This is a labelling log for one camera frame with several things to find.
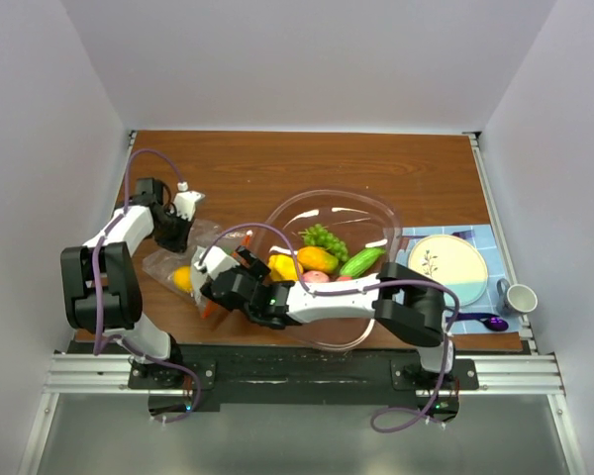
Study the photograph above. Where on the light green fake cucumber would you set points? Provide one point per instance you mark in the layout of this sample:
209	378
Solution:
357	265

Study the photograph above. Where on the yellow fake lemon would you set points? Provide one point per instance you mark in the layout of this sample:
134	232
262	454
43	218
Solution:
181	279

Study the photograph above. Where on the white blue-handled mug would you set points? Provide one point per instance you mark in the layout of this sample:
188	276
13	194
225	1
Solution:
515	300

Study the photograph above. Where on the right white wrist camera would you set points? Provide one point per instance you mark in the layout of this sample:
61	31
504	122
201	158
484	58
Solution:
208	263

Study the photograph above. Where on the blue checkered placemat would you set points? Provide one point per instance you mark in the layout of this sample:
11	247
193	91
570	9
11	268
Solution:
484	241

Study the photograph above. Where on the clear pink plastic tray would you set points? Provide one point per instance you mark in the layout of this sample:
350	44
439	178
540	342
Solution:
359	221

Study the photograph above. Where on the clear zip top bag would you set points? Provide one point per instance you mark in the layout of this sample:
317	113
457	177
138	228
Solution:
173	270

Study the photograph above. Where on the cream floral plate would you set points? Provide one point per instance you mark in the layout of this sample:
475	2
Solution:
452	262

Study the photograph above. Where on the purple plastic fork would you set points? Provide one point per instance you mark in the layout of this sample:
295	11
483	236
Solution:
464	234

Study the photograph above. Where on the yellow fake bell pepper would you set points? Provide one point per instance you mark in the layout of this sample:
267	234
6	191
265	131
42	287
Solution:
283	268

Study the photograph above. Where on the purple plastic spoon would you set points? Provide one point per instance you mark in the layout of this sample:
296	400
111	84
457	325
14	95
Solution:
491	321

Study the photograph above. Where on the green fake grapes bunch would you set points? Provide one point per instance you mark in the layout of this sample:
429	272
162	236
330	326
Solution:
322	237

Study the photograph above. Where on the purple fake onion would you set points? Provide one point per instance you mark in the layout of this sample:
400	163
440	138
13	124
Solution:
314	276

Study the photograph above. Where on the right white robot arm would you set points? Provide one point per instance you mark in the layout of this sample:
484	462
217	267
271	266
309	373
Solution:
409	305

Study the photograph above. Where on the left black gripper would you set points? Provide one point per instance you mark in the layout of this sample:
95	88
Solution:
179	243

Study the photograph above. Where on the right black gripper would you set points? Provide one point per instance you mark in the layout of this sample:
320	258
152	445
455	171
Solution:
256	270

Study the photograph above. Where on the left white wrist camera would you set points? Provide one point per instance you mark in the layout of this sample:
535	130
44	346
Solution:
186	201

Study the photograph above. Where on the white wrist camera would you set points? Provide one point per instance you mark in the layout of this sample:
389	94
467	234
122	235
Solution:
186	201
208	263

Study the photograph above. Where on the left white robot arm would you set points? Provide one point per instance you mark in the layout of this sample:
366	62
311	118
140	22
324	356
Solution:
101	290

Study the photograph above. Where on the orange fake mango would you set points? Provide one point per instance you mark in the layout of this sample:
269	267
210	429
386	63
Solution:
314	258

